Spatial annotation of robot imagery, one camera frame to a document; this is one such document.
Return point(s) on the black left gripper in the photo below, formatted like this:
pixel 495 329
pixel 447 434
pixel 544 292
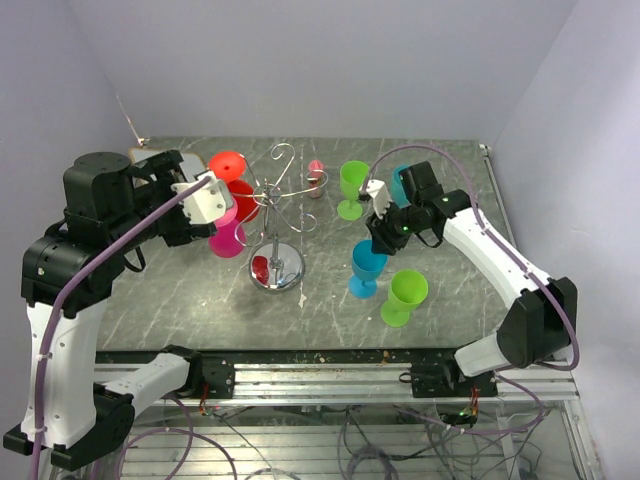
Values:
pixel 165 168

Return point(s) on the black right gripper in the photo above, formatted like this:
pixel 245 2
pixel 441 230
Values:
pixel 383 240

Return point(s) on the blue wine glass front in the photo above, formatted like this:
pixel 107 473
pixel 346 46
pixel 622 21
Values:
pixel 367 266

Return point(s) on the blue wine glass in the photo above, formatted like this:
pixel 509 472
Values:
pixel 396 188
pixel 367 266

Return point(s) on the red wine glass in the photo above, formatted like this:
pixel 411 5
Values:
pixel 229 166

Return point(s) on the magenta wine glass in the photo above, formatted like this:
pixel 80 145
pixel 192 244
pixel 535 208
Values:
pixel 226 242

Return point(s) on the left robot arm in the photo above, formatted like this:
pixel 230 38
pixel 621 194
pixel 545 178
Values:
pixel 113 206

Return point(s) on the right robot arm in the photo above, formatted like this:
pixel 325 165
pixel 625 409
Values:
pixel 541 310

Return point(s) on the blue wine glass back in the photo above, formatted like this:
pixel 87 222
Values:
pixel 396 188

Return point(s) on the green wine glass front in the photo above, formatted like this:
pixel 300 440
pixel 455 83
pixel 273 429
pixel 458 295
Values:
pixel 407 291

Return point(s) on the green wine glass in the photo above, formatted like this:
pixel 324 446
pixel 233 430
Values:
pixel 352 175
pixel 407 291

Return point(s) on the green wine glass back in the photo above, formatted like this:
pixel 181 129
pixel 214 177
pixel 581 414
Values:
pixel 352 175

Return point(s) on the chrome wine glass rack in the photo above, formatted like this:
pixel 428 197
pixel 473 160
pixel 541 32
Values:
pixel 276 266

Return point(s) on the yellow-framed whiteboard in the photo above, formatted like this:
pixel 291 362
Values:
pixel 191 165

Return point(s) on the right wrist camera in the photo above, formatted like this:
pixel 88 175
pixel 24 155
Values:
pixel 376 192

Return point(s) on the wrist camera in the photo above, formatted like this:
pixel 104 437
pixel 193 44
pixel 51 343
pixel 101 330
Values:
pixel 210 204
pixel 376 192

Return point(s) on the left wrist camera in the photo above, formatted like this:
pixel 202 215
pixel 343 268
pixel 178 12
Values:
pixel 210 204

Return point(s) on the aluminium mounting rail frame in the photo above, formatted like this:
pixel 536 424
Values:
pixel 341 414

